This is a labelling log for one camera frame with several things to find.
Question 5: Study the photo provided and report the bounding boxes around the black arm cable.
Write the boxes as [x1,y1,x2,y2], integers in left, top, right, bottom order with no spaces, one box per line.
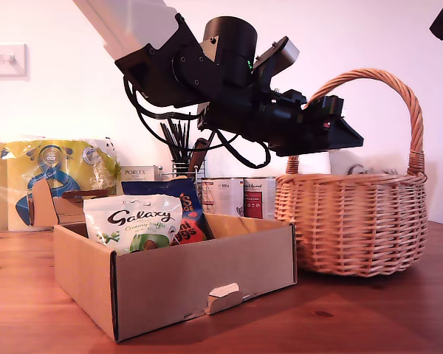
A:
[206,128,272,169]
[123,75,207,122]

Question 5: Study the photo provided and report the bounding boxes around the white Galaxy egg bag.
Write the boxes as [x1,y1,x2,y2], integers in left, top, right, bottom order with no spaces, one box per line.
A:
[83,194,182,256]
[328,149,402,177]

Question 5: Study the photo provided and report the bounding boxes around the white wall light switch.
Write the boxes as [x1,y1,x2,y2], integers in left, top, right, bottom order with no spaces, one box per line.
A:
[0,43,29,80]

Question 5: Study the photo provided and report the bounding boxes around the woven wicker basket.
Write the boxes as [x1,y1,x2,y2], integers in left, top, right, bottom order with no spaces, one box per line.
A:
[274,68,429,277]

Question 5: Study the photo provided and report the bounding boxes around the brown handled utensil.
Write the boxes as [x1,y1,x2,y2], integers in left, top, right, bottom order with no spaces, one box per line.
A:
[188,137,210,178]

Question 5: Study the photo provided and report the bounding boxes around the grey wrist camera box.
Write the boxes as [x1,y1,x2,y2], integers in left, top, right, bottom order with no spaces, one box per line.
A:
[253,35,301,97]

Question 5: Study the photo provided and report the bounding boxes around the black sticks bundle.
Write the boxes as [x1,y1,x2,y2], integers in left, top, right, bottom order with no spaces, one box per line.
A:
[159,117,193,163]

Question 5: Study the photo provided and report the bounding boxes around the white Porlex box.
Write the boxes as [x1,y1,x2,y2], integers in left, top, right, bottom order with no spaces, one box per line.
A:
[120,164,162,182]

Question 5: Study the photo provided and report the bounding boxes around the chrome wire utensil holder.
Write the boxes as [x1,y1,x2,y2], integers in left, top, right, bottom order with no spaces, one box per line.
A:
[160,159,207,182]

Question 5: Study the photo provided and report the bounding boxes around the yellow kitchen towel pack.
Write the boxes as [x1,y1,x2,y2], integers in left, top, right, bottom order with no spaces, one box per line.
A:
[0,138,121,232]

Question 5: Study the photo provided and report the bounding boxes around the blue Terry's orange egg bag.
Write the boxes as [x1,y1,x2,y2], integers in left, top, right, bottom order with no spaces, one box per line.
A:
[120,176,216,245]

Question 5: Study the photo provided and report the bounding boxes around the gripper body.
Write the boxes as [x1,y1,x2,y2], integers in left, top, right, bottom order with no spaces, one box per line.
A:
[258,89,344,148]

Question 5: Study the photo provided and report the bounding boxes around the brown cardboard box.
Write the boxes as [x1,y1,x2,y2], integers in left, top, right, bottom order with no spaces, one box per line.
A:
[32,178,298,344]

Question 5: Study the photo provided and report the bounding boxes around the white label tin can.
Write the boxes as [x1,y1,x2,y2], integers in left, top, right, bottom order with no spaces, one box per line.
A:
[200,177,245,218]

